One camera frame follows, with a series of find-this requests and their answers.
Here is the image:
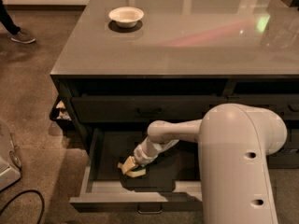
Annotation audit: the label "open middle drawer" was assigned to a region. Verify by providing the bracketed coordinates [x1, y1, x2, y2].
[70, 129, 202, 214]

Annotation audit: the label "middle right drawer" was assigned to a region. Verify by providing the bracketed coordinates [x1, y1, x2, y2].
[283, 129, 299, 149]

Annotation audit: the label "person's leg and shoe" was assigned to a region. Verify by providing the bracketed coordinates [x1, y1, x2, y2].
[0, 0, 36, 44]

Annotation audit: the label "bottom right drawer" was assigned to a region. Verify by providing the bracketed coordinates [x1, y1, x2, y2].
[268, 153, 299, 169]

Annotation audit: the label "black bin with items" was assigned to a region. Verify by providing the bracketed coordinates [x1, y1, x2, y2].
[49, 97, 74, 132]

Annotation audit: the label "closed top left drawer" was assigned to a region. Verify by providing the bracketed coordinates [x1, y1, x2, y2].
[71, 95, 226, 123]

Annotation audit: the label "green and yellow sponge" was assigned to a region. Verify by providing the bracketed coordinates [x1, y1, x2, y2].
[126, 168, 146, 178]

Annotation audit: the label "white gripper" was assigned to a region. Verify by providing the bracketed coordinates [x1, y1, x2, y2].
[118, 137, 178, 175]

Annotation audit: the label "dark grey drawer cabinet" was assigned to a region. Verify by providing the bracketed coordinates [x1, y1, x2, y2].
[50, 0, 299, 216]

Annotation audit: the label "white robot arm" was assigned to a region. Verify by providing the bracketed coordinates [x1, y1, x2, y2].
[118, 104, 287, 224]

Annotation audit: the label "grey machine base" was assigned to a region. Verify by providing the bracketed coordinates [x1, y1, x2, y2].
[0, 121, 21, 191]

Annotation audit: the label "top right drawer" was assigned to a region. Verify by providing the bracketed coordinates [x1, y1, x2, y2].
[227, 94, 299, 120]

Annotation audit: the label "black floor cable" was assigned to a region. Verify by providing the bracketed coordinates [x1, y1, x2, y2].
[0, 189, 45, 224]

